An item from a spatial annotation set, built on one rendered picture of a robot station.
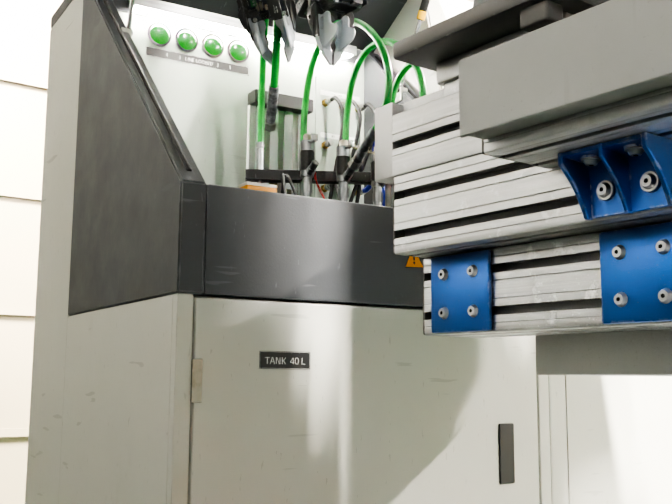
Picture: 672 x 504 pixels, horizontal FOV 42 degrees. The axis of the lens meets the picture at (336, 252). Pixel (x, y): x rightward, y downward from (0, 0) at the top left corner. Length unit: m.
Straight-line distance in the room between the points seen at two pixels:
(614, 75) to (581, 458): 1.10
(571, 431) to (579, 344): 0.69
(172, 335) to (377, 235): 0.37
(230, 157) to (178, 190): 0.65
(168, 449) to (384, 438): 0.35
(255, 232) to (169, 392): 0.26
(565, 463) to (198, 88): 1.05
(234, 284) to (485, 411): 0.50
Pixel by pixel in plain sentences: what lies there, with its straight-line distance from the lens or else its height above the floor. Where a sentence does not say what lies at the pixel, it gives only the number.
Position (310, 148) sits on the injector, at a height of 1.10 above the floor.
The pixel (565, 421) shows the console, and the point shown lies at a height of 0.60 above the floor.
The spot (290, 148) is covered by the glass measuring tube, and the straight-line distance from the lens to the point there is 1.95.
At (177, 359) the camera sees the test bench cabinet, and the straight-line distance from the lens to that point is 1.24.
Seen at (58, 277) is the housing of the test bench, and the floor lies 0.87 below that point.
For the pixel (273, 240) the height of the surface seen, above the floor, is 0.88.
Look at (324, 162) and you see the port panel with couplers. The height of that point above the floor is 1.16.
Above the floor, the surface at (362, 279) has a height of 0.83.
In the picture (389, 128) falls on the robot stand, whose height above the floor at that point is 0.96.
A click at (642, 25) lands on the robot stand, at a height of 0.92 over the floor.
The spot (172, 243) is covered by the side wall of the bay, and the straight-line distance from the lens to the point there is 1.27.
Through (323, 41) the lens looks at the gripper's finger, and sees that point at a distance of 1.61.
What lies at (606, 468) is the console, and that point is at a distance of 1.73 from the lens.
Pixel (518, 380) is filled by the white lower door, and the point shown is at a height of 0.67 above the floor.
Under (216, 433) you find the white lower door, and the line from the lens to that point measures 1.26.
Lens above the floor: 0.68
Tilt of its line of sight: 8 degrees up
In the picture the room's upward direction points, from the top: straight up
